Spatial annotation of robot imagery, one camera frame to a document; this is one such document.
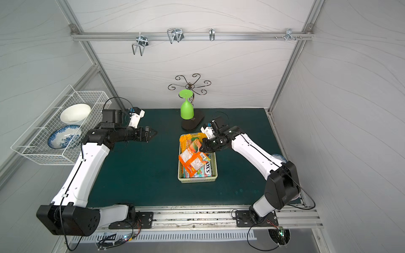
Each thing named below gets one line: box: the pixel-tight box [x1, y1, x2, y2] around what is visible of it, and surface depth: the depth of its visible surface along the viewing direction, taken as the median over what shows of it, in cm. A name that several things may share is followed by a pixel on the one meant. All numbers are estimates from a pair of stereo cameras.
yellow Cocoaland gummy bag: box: [179, 132, 208, 154], surface depth 93 cm
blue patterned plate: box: [47, 124, 82, 150], surface depth 65 cm
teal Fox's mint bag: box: [194, 156, 212, 178], surface depth 84 cm
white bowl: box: [60, 103, 92, 124], surface depth 72 cm
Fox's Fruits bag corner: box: [178, 147, 211, 178], surface depth 83 cm
